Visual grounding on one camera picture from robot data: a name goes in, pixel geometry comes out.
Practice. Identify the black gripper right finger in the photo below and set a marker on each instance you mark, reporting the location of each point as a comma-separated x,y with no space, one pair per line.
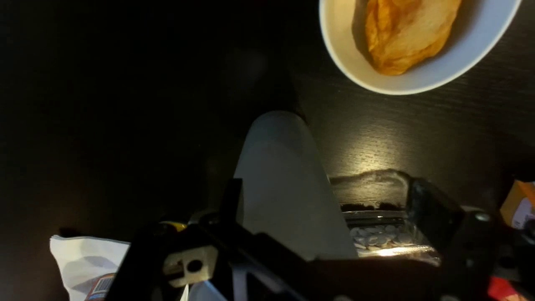
461,245

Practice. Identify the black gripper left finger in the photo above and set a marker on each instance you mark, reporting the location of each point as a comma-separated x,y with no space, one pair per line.
144,262

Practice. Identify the grey panda print cup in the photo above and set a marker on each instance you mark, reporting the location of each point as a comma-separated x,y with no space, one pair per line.
284,190

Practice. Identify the clear plastic lunchbox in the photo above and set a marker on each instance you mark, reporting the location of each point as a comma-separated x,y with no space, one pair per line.
384,223

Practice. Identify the white napkin under cans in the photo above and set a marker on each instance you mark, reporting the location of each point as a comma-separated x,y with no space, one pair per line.
77,260

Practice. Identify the orange white snack pouch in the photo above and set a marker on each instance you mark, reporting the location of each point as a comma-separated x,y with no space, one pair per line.
518,203

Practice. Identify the small white bowl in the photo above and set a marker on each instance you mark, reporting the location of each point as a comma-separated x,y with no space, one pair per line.
478,34

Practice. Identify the bread piece in bowl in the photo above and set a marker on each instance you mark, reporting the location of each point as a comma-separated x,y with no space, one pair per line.
401,31

